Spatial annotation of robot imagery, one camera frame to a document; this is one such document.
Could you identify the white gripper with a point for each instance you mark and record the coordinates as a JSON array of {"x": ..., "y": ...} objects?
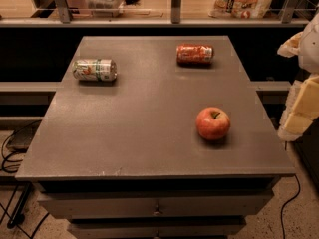
[{"x": 310, "y": 49}]

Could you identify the green white 7up can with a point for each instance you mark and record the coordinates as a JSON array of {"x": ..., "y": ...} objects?
[{"x": 100, "y": 70}]

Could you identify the orange soda can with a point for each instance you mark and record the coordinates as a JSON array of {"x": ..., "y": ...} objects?
[{"x": 194, "y": 54}]

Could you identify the printed snack bag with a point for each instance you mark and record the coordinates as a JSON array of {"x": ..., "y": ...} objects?
[{"x": 241, "y": 9}]

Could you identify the red apple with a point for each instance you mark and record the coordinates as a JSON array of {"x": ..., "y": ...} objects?
[{"x": 212, "y": 123}]

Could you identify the grey drawer cabinet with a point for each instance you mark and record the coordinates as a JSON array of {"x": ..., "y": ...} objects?
[{"x": 123, "y": 160}]

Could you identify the clear plastic container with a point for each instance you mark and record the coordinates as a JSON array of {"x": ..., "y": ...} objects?
[{"x": 104, "y": 1}]

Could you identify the black power adapter box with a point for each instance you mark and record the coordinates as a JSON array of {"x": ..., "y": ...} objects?
[{"x": 21, "y": 139}]

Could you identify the metal shelf rail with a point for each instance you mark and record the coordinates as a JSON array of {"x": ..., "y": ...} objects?
[{"x": 149, "y": 13}]

